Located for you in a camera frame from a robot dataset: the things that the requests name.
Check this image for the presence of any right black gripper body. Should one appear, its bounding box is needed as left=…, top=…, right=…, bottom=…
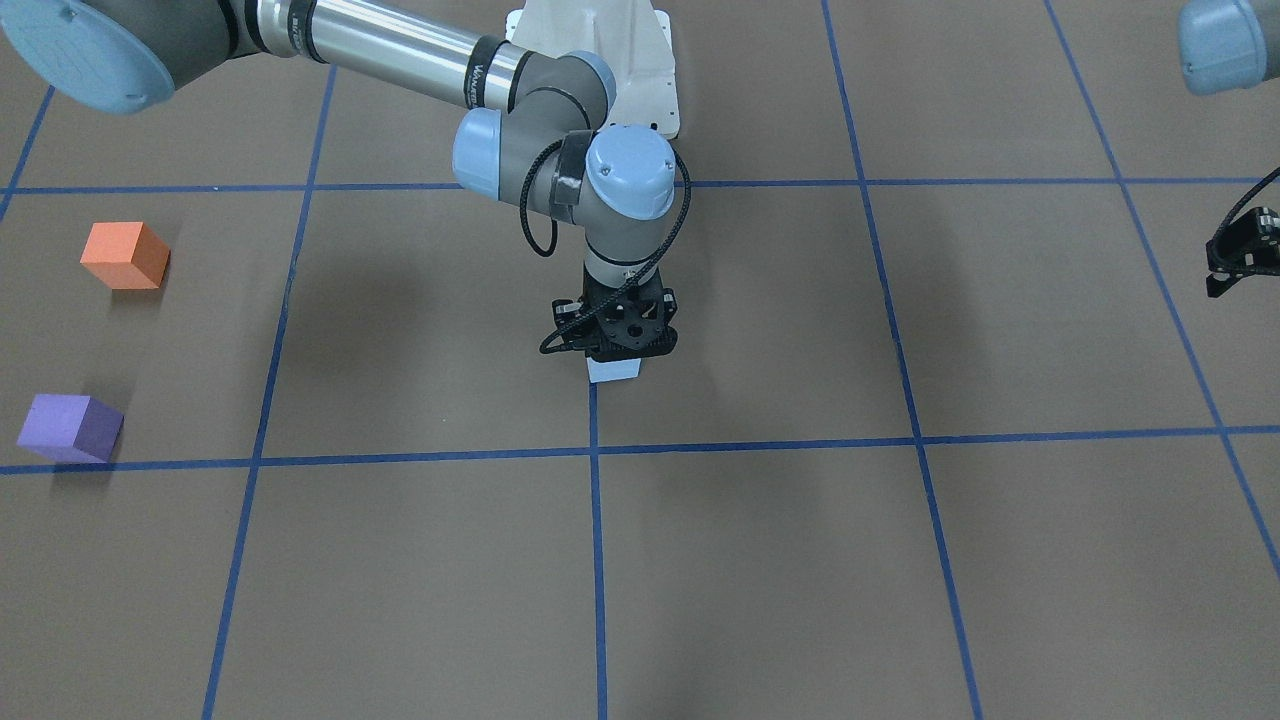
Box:
left=581, top=270, right=666, bottom=331

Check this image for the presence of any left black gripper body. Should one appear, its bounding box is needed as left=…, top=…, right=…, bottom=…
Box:
left=1204, top=208, right=1279, bottom=281

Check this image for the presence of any light blue foam block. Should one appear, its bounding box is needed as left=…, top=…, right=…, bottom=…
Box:
left=586, top=357, right=643, bottom=384

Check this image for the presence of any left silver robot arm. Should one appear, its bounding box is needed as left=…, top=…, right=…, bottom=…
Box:
left=1178, top=1, right=1279, bottom=299

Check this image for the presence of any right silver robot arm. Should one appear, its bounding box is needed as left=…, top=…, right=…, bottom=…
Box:
left=3, top=1, right=692, bottom=489

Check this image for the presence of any orange foam block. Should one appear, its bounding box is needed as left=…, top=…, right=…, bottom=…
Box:
left=79, top=222, right=172, bottom=291

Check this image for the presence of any purple foam block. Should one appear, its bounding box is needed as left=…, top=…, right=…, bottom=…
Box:
left=17, top=395, right=124, bottom=464

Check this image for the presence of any white camera stand pole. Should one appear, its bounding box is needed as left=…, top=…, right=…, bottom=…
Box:
left=500, top=0, right=684, bottom=143

